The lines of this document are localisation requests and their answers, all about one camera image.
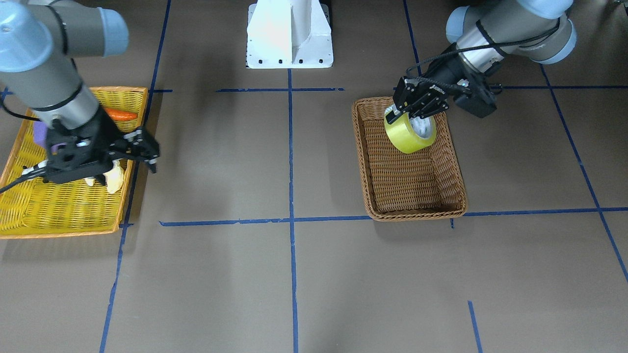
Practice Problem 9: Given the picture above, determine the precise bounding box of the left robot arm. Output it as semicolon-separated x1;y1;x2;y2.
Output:
384;0;577;124

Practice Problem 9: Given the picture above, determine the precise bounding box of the yellow woven tray basket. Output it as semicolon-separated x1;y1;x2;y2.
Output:
0;86;149;239

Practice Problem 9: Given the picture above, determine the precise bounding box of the toy panda figure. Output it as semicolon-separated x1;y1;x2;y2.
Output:
21;165;42;179

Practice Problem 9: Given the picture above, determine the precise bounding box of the yellow tape roll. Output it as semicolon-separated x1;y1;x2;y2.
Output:
384;110;437;154

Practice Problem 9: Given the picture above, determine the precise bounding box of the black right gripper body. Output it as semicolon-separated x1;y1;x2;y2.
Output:
44;107;129;184

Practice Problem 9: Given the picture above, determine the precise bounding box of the brown wicker basket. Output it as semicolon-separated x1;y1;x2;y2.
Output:
352;97;468;222

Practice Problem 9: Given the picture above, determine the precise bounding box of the orange toy carrot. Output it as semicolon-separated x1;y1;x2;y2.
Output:
104;107;138;122

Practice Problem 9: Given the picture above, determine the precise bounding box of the purple foam cube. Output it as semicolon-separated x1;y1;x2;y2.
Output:
33;121;49;149

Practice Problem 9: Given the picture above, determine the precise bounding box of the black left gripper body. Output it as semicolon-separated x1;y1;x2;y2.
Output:
394;58;479;106

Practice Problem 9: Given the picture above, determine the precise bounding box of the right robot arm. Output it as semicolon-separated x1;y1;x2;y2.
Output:
0;0;160;192

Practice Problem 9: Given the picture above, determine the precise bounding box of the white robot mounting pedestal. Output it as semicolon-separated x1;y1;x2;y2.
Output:
245;0;334;69

